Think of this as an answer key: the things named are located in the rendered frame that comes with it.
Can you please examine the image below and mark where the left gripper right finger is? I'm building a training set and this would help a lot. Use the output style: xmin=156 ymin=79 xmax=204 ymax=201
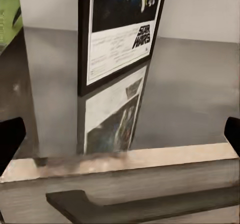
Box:
xmin=224 ymin=117 xmax=240 ymax=157

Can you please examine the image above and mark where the poster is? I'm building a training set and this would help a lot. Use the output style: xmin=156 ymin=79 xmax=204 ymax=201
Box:
xmin=77 ymin=0 xmax=165 ymax=97

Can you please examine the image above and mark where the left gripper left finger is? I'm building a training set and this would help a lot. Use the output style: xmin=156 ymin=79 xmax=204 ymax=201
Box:
xmin=0 ymin=117 xmax=26 ymax=177

